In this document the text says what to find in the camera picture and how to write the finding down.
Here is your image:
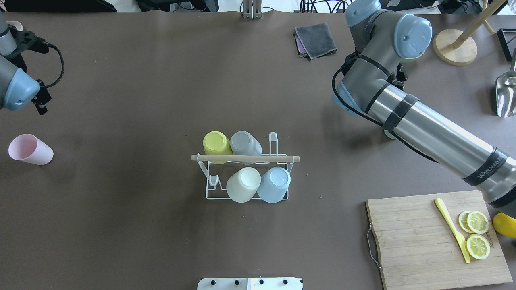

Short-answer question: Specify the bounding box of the grey cup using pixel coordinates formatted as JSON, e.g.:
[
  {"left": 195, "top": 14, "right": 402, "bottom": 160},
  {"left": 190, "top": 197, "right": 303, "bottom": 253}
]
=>
[{"left": 230, "top": 130, "right": 262, "bottom": 156}]

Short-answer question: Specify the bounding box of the wooden stand with base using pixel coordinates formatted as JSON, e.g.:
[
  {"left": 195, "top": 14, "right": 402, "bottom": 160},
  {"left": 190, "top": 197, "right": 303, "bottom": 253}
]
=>
[{"left": 432, "top": 0, "right": 506, "bottom": 66}]

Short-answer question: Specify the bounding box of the lemon slice upper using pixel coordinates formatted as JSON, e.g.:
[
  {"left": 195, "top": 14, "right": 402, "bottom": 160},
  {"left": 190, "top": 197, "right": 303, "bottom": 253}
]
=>
[{"left": 466, "top": 211, "right": 489, "bottom": 234}]

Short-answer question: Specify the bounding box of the white wire cup rack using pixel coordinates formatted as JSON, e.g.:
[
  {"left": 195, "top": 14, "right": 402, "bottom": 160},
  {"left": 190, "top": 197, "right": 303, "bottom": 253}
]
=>
[{"left": 191, "top": 130, "right": 300, "bottom": 203}]

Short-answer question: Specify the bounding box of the yellow cup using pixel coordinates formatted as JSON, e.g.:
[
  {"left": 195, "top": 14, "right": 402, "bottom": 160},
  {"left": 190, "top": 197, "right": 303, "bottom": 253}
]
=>
[{"left": 202, "top": 130, "right": 233, "bottom": 155}]

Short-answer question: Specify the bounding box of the whole yellow lemon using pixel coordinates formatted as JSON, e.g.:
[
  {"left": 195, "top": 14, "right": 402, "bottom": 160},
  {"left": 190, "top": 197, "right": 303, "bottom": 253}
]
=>
[{"left": 492, "top": 212, "right": 516, "bottom": 239}]

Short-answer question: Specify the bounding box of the metal scoop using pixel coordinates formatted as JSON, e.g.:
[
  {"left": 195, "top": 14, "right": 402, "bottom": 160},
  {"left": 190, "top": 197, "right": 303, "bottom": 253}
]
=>
[{"left": 495, "top": 50, "right": 516, "bottom": 118}]

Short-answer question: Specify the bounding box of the yellow plastic knife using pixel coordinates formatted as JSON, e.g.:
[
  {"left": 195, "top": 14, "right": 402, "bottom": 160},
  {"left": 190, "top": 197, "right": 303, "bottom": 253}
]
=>
[{"left": 435, "top": 198, "right": 471, "bottom": 264}]

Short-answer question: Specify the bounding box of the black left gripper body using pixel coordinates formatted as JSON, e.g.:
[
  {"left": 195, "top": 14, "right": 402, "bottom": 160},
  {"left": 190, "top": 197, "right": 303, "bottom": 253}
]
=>
[{"left": 31, "top": 79, "right": 52, "bottom": 115}]

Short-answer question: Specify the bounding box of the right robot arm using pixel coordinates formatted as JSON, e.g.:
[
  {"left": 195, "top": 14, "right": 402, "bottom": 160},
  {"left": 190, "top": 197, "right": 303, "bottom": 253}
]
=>
[{"left": 332, "top": 0, "right": 516, "bottom": 218}]

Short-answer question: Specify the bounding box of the lemon slice hidden behind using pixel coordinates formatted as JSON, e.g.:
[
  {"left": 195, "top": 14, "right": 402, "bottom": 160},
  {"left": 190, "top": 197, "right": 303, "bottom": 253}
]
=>
[{"left": 458, "top": 211, "right": 474, "bottom": 234}]

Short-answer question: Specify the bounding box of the white cup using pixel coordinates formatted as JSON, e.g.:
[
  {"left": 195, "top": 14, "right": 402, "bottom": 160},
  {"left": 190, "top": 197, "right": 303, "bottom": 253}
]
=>
[{"left": 226, "top": 167, "right": 261, "bottom": 203}]

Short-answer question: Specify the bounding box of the pink cup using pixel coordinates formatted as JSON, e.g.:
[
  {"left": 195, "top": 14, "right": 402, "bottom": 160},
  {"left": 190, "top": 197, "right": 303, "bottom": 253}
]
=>
[{"left": 8, "top": 134, "right": 54, "bottom": 166}]

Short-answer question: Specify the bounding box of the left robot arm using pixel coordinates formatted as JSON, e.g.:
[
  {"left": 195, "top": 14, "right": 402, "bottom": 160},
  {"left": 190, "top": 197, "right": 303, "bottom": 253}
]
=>
[{"left": 0, "top": 17, "right": 51, "bottom": 114}]

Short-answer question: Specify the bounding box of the light blue cup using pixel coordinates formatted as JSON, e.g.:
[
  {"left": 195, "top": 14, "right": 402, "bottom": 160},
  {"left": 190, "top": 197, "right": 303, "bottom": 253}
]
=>
[{"left": 257, "top": 167, "right": 291, "bottom": 203}]

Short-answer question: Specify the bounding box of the black frame object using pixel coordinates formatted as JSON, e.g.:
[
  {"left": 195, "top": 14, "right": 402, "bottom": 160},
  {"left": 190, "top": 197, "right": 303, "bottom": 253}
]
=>
[{"left": 496, "top": 28, "right": 516, "bottom": 61}]

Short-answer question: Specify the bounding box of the green cup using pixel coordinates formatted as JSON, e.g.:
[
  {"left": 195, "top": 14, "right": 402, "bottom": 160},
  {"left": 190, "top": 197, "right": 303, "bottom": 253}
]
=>
[{"left": 383, "top": 130, "right": 398, "bottom": 140}]

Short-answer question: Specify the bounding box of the wooden cutting board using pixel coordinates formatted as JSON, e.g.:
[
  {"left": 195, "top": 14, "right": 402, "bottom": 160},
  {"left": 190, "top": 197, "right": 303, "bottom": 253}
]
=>
[{"left": 366, "top": 190, "right": 513, "bottom": 290}]

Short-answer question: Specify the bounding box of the lemon slice lower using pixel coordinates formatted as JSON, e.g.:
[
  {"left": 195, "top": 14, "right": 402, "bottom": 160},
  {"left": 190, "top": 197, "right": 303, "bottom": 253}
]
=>
[{"left": 466, "top": 234, "right": 491, "bottom": 259}]

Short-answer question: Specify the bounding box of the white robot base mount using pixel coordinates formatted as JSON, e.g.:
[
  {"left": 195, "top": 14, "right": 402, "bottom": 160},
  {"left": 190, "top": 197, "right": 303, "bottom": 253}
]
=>
[{"left": 197, "top": 277, "right": 304, "bottom": 290}]

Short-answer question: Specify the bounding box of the lemon slice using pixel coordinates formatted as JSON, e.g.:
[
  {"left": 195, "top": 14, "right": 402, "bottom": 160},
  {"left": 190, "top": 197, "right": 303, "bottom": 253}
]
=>
[
  {"left": 466, "top": 211, "right": 489, "bottom": 234},
  {"left": 466, "top": 234, "right": 491, "bottom": 259}
]

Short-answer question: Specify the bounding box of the grey folded cloth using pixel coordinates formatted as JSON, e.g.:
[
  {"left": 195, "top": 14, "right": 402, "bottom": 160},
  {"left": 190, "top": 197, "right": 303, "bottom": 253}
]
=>
[{"left": 293, "top": 22, "right": 337, "bottom": 60}]

